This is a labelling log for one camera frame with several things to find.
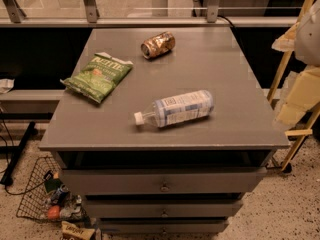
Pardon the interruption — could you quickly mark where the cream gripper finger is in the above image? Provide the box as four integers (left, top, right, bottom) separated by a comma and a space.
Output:
271, 23, 299, 52
275, 66, 320, 126

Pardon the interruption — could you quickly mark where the clear bottle with blue label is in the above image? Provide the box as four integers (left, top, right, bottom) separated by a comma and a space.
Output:
134, 90, 214, 128

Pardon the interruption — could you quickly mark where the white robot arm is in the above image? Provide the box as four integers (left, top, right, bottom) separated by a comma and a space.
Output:
272, 0, 320, 128

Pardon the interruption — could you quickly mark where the crushed gold soda can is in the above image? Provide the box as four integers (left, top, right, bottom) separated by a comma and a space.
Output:
141, 31, 175, 59

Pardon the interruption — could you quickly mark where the grey drawer cabinet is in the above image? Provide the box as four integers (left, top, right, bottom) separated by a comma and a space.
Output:
41, 27, 288, 234

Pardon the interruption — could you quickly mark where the middle grey drawer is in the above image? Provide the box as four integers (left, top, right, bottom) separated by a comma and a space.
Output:
84, 199, 243, 219

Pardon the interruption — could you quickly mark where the grey drawer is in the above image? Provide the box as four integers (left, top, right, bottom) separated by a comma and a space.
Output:
98, 219, 228, 235
84, 199, 243, 219
60, 167, 266, 195

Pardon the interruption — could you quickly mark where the top grey drawer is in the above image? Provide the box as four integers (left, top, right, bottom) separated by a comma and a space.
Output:
60, 167, 266, 195

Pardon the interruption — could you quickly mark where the green chip bag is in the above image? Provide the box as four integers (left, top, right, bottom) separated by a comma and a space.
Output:
61, 52, 133, 104

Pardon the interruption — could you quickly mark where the bottom grey drawer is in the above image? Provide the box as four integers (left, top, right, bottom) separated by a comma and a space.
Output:
98, 219, 228, 235

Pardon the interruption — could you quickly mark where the blue can in basket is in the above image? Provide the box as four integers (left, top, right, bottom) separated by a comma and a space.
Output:
50, 184, 69, 205

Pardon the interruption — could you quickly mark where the yellow snack bag on floor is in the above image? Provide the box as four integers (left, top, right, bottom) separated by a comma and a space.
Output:
61, 221, 95, 240

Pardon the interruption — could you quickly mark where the orange fruit in basket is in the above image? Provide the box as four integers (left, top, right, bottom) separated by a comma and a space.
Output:
47, 205, 60, 220

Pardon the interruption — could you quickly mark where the white paper scrap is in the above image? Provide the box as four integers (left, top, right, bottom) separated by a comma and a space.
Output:
0, 79, 14, 94

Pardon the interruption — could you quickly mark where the black metal stand leg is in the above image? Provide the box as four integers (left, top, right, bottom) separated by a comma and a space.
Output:
0, 122, 37, 186

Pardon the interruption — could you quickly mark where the metal railing frame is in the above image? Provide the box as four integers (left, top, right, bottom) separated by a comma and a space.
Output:
0, 0, 299, 28

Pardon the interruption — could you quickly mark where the black wire basket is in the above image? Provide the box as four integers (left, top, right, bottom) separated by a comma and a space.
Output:
17, 157, 86, 222

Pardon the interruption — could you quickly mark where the black cable on floor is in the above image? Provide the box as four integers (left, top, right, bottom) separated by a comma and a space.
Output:
0, 107, 48, 196

